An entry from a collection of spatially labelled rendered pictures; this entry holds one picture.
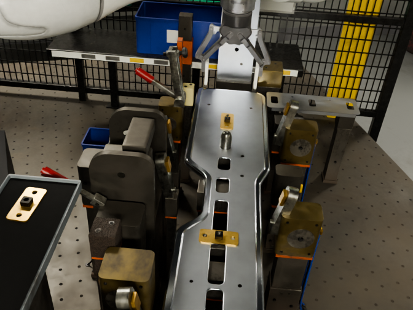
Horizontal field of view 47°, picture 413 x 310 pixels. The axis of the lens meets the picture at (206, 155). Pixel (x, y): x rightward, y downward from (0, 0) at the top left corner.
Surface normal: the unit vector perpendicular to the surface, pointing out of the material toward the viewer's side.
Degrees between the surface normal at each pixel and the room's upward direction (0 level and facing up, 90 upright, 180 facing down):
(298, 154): 90
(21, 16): 89
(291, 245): 90
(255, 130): 0
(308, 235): 90
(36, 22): 101
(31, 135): 0
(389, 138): 0
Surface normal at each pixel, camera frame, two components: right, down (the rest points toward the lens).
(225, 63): -0.07, 0.59
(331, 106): 0.05, -0.80
